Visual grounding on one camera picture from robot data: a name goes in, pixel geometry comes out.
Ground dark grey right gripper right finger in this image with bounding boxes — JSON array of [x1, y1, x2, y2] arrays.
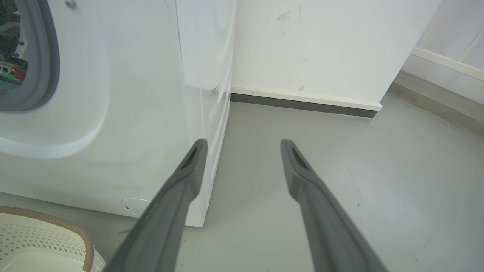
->
[[280, 139, 389, 272]]

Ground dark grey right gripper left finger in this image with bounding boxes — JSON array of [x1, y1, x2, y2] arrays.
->
[[103, 139, 208, 272]]

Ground white perforated laundry basket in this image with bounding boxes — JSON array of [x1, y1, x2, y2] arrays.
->
[[0, 206, 106, 272]]

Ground white washing machine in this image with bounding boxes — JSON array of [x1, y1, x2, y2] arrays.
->
[[0, 0, 237, 227]]

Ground white and grey baseboard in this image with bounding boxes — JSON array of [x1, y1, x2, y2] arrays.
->
[[230, 86, 383, 119]]

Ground grey rubber door seal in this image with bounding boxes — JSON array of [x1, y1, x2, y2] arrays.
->
[[0, 0, 61, 113]]

